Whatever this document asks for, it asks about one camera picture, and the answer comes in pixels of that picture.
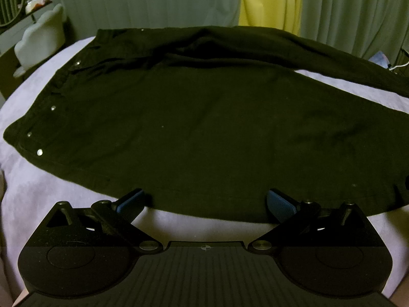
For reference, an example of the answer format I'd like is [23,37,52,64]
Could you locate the black pants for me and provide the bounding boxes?
[4,26,408,223]

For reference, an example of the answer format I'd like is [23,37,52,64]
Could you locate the dark vanity desk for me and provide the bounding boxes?
[1,3,55,100]

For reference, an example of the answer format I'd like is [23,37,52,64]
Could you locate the blue cloth item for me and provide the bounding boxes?
[369,51,391,69]

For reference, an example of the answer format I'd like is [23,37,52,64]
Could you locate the grey-green curtain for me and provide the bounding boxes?
[30,0,409,62]

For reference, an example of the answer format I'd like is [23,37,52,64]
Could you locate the yellow curtain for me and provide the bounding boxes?
[238,0,302,35]

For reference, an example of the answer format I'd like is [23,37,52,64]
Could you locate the small figurine on shelf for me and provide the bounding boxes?
[25,0,53,15]

